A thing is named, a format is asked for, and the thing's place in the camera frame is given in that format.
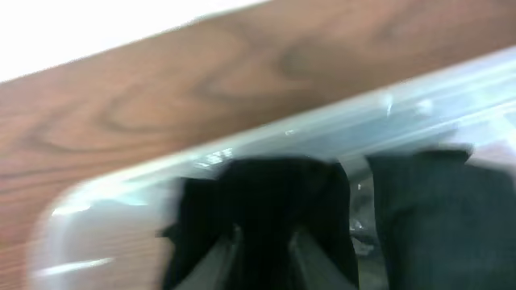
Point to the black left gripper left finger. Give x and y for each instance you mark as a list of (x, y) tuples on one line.
[(220, 268)]

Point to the black taped garment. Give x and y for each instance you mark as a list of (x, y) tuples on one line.
[(268, 199)]

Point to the black trousers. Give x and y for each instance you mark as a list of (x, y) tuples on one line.
[(444, 223)]

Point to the clear plastic storage container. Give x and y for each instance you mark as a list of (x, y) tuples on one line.
[(101, 234)]

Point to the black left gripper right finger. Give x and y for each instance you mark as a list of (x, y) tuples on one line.
[(312, 268)]

